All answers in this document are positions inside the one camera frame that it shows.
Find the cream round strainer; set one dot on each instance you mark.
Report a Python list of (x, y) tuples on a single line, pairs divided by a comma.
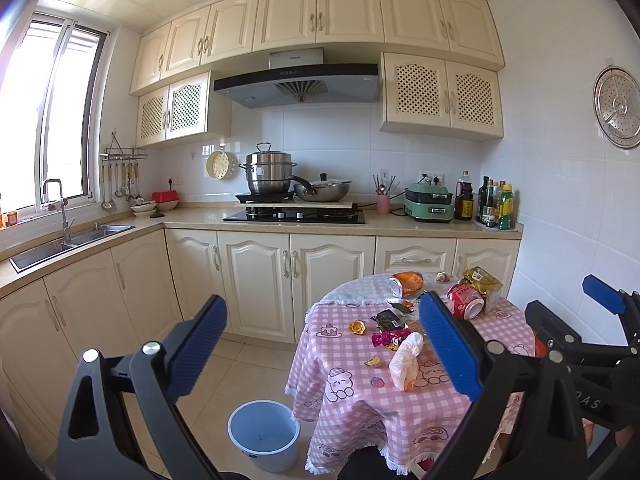
[(222, 163)]

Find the lower cream cabinets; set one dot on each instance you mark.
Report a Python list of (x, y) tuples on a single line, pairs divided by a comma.
[(128, 284)]

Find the chrome faucet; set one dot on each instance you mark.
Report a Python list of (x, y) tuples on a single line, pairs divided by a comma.
[(60, 204)]

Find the green yellow oil bottle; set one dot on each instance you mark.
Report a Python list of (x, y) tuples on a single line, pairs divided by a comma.
[(505, 210)]

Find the dark snack wrapper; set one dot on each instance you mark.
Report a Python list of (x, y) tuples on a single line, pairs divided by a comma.
[(387, 321)]

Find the orange soda can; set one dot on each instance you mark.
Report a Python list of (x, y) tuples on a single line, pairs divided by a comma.
[(405, 284)]

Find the upper cream cabinets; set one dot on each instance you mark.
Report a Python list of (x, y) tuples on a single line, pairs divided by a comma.
[(438, 61)]

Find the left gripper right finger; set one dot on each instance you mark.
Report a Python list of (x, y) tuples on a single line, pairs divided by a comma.
[(547, 440)]

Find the magenta candy wrapper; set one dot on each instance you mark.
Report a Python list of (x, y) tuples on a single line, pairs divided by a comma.
[(391, 339)]

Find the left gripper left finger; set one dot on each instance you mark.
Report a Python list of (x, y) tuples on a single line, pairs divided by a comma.
[(96, 439)]

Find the dark glass bottle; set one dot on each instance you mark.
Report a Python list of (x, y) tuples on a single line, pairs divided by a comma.
[(482, 200)]

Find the kitchen window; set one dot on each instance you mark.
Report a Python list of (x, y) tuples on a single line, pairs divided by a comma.
[(46, 96)]

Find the dark soy sauce bottle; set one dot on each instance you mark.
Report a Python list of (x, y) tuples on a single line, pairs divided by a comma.
[(464, 198)]

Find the pink utensil cup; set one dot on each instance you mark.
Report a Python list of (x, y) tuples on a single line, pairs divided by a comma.
[(383, 204)]

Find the gold snack bag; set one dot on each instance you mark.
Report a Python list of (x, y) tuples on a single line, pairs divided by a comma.
[(485, 283)]

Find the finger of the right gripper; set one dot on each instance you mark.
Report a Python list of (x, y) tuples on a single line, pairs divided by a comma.
[(555, 334), (619, 302)]

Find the blue plastic trash bucket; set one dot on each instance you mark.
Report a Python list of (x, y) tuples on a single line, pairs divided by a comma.
[(267, 432)]

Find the green electric cooker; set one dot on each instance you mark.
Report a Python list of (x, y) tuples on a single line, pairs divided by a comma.
[(428, 202)]

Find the orange peel with leaves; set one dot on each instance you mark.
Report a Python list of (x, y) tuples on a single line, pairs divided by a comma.
[(405, 307)]

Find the black gas stove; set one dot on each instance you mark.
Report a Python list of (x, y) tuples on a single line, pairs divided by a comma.
[(349, 215)]

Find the small yellow wrapper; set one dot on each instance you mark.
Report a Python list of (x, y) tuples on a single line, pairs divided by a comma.
[(374, 361)]

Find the hanging utensil rack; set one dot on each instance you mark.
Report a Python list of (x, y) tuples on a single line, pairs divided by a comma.
[(119, 174)]

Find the red bowl lid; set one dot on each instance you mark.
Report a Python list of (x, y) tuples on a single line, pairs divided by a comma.
[(167, 196)]

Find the white plastic bag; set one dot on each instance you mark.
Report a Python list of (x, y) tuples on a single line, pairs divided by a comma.
[(404, 365)]

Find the steel wok pan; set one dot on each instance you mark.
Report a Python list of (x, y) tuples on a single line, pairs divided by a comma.
[(324, 190)]

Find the cream cabinets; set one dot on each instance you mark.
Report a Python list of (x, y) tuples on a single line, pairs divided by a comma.
[(438, 61), (128, 284)]

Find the orange peel piece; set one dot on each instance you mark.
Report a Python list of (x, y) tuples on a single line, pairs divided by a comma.
[(357, 327)]

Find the steel kitchen sink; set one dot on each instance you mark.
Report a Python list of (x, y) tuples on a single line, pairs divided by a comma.
[(65, 244)]

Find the range hood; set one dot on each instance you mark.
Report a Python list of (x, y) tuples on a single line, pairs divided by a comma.
[(298, 83)]

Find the steel stock pot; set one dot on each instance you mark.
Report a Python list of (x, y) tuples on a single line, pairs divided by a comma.
[(268, 171)]

